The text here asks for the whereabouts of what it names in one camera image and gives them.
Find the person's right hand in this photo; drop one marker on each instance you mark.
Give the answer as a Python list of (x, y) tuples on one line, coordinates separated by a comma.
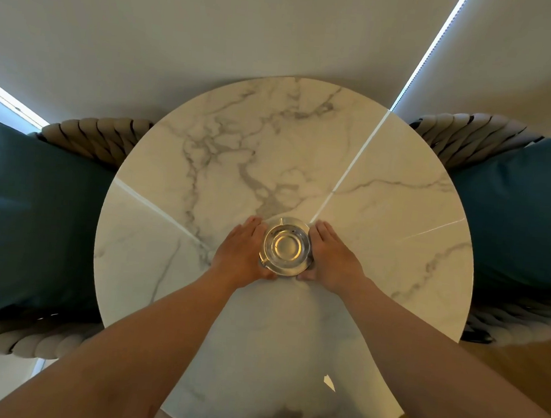
[(335, 263)]

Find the person's left hand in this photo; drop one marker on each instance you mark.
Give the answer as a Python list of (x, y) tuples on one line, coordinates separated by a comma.
[(236, 255)]

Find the person's left thumb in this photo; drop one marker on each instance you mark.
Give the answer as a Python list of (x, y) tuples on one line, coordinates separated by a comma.
[(264, 274)]

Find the person's right thumb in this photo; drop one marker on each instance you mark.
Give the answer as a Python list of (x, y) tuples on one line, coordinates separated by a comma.
[(308, 275)]

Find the person's right forearm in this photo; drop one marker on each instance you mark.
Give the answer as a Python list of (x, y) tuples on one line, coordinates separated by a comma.
[(434, 371)]

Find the person's left forearm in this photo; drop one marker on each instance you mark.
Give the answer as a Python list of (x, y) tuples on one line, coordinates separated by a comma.
[(141, 348)]

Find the teal cushion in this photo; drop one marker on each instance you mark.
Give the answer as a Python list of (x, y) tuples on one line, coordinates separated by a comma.
[(31, 225), (522, 216)]

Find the white roller blind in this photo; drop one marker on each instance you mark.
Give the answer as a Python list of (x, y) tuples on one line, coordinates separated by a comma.
[(520, 59), (199, 34)]

